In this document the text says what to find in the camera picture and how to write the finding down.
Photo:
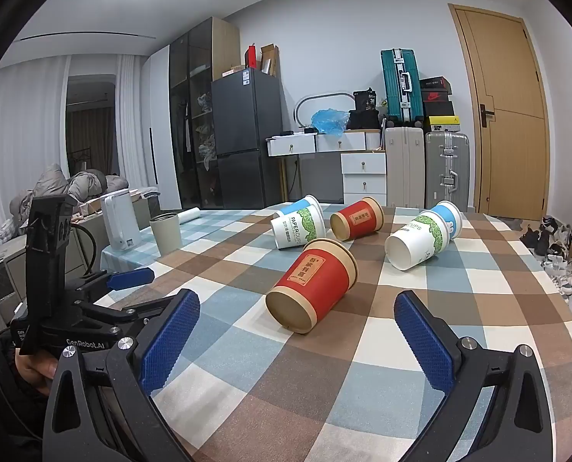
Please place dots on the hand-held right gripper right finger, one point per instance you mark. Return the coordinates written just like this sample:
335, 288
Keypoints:
425, 346

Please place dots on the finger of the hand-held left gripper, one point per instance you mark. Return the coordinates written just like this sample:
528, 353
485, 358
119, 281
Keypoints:
137, 312
129, 277

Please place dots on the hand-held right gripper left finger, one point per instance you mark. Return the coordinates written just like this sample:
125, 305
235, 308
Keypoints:
170, 341

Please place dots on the red paper cup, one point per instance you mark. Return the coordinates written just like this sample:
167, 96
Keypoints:
358, 219
310, 288

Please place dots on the person's left forearm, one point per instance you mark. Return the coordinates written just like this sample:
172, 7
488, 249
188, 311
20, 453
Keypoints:
4, 409

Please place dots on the white green-print paper cup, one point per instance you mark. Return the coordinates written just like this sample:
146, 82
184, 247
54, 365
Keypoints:
418, 243
298, 228

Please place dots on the blue white paper cup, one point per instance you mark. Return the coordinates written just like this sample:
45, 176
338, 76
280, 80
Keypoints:
452, 216
296, 205

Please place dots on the person's left hand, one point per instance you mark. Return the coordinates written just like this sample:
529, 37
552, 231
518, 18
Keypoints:
36, 369

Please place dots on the beige tumbler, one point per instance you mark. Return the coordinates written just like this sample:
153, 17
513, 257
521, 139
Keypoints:
165, 233

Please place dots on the white electric kettle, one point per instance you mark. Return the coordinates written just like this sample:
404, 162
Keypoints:
120, 221

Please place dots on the checkered tablecloth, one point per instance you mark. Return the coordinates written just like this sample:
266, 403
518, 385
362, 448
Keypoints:
353, 356

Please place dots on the pile of grey clothes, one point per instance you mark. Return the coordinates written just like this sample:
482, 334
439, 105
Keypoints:
55, 185

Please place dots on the white paper roll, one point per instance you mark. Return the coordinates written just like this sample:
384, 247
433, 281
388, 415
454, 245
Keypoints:
189, 214

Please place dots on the white curtain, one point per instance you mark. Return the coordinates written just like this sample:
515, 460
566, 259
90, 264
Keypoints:
21, 130
129, 120

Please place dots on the pile of shoes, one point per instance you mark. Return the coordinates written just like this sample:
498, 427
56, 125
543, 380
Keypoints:
560, 255

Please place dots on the silver suitcase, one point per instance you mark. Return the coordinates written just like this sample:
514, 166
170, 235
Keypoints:
447, 171

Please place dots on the white suitcase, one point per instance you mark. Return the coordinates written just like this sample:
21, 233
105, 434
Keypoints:
405, 168

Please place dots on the dark grey fridge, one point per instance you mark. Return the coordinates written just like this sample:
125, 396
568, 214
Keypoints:
247, 139

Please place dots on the dark glass-door cabinet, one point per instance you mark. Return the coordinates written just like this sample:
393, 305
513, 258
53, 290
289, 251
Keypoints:
197, 106

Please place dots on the white drawer desk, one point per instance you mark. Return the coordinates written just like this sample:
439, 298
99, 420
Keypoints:
363, 163

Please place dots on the yellow black shoe box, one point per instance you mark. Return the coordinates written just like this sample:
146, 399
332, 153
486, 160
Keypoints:
441, 124

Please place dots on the wooden door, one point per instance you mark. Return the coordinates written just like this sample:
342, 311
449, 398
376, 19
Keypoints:
502, 115

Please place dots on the black bag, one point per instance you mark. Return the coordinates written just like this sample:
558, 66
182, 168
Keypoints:
364, 110

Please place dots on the blue plastic bag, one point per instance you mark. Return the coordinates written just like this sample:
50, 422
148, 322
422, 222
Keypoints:
329, 122

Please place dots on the oval mirror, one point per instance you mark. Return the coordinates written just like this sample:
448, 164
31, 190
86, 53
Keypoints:
303, 103

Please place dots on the brown cardboard box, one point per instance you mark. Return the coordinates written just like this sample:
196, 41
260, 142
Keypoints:
269, 60

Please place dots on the teal suitcase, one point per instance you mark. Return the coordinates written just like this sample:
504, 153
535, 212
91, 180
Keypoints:
401, 86

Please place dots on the black red shoe box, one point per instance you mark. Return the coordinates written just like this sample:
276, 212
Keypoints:
436, 85

